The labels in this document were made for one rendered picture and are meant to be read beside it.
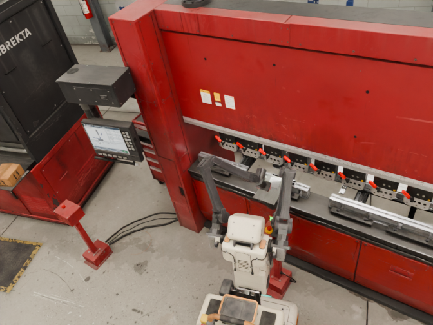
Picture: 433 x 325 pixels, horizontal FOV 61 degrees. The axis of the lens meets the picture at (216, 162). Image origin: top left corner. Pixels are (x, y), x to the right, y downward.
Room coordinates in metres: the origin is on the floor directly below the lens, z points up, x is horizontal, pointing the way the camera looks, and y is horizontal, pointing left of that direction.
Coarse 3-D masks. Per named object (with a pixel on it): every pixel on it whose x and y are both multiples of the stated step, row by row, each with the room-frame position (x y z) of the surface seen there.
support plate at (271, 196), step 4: (268, 176) 2.07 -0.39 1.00; (272, 176) 2.06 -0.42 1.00; (268, 180) 2.03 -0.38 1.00; (280, 184) 1.95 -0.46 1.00; (256, 192) 1.92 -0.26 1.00; (260, 192) 1.91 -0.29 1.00; (264, 192) 1.91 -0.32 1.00; (268, 192) 1.90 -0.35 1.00; (272, 192) 1.89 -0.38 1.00; (276, 192) 1.88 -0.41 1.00; (256, 196) 1.88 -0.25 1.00; (260, 196) 1.88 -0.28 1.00; (264, 196) 1.87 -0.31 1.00; (268, 196) 1.86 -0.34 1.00; (272, 196) 1.85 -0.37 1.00; (276, 196) 1.84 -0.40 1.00; (260, 200) 1.84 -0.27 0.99; (264, 200) 1.83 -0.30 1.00; (268, 200) 1.82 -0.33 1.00; (272, 200) 1.81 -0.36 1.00; (276, 200) 1.81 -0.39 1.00
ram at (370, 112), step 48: (192, 48) 2.40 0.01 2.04; (240, 48) 2.14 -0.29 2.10; (288, 48) 1.94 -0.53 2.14; (192, 96) 2.46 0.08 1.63; (240, 96) 2.17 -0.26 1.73; (288, 96) 1.94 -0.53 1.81; (336, 96) 1.74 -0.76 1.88; (384, 96) 1.58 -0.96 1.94; (432, 96) 1.43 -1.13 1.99; (288, 144) 1.94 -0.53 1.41; (336, 144) 1.72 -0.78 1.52; (384, 144) 1.54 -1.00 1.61; (432, 144) 1.39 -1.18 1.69
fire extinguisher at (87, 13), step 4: (80, 0) 7.34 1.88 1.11; (84, 0) 7.35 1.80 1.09; (80, 4) 7.38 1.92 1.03; (84, 4) 7.34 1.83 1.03; (88, 4) 7.40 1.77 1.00; (84, 8) 7.34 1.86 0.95; (88, 8) 7.36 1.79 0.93; (84, 12) 7.34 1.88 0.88; (88, 12) 7.34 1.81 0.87; (92, 12) 7.45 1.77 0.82; (88, 16) 7.34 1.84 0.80; (92, 16) 7.38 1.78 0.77
